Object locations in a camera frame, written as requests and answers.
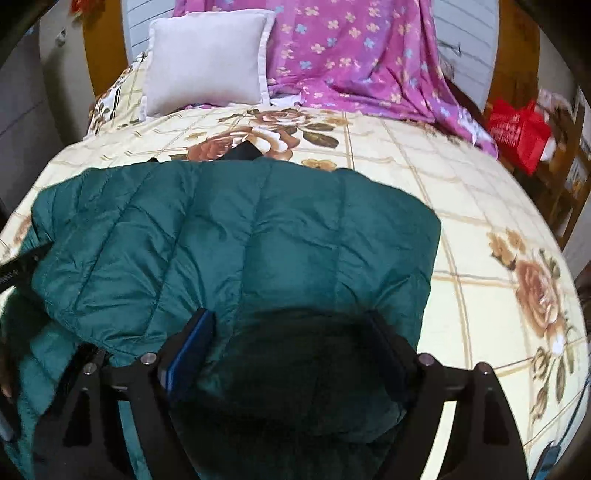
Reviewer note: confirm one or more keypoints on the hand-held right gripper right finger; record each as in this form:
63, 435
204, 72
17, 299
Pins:
392, 364

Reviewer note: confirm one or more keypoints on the white pillow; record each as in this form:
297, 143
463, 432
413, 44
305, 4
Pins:
207, 60

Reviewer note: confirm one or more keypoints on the floral checked bed sheet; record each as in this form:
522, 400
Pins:
471, 230

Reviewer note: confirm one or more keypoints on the red fringed hanging cloth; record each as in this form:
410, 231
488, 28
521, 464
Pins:
81, 3

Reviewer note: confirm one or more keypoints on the pink floral blanket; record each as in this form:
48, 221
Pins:
360, 55

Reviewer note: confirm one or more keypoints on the brown wooden bed frame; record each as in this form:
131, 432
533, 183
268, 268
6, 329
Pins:
106, 55

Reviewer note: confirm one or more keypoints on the red shopping bag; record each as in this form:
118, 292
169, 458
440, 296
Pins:
517, 134

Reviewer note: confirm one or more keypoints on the wooden chair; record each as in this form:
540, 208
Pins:
565, 203

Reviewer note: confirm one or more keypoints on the grey refrigerator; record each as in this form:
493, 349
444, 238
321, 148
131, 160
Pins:
27, 115

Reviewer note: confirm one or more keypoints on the person's left hand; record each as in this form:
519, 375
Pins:
5, 378

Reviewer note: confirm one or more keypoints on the green puffer jacket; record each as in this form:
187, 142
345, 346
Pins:
231, 230

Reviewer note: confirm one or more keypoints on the white slatted headboard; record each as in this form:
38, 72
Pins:
471, 46

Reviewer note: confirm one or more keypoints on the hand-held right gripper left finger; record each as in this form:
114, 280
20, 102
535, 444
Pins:
191, 355

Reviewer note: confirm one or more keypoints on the black smartphone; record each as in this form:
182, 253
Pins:
550, 464

